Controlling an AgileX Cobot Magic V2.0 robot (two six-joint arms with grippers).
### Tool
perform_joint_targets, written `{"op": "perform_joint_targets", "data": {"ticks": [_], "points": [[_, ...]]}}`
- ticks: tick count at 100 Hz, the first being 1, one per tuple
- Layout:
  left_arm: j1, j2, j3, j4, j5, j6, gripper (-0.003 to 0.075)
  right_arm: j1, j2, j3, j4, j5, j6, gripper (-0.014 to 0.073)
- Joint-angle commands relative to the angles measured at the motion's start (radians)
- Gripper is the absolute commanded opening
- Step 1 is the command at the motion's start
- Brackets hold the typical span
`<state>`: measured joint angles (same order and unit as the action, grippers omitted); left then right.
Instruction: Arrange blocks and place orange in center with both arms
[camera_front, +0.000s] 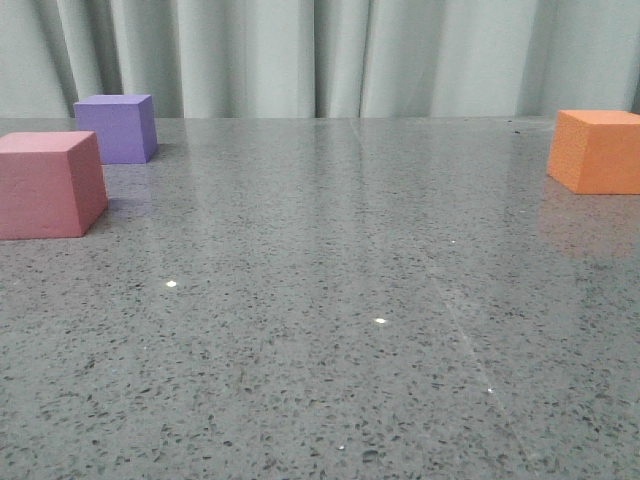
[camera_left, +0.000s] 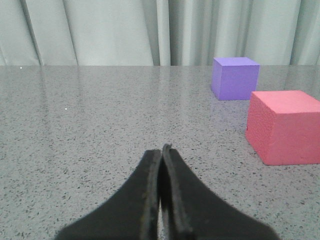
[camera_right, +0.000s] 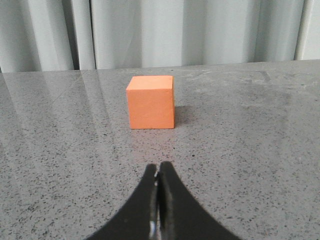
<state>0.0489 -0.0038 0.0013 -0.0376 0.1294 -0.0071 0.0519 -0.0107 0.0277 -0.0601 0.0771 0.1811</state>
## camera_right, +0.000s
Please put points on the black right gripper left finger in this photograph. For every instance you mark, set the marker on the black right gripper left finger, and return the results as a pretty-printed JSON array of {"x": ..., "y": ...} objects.
[{"x": 138, "y": 217}]

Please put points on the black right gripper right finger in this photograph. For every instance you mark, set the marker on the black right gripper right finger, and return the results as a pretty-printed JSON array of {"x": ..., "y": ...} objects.
[{"x": 181, "y": 216}]

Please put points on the orange foam cube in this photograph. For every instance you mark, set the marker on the orange foam cube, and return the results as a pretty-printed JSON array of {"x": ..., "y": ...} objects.
[{"x": 151, "y": 102}]

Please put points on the white pleated curtain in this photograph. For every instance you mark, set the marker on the white pleated curtain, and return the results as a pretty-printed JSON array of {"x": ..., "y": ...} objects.
[{"x": 52, "y": 35}]

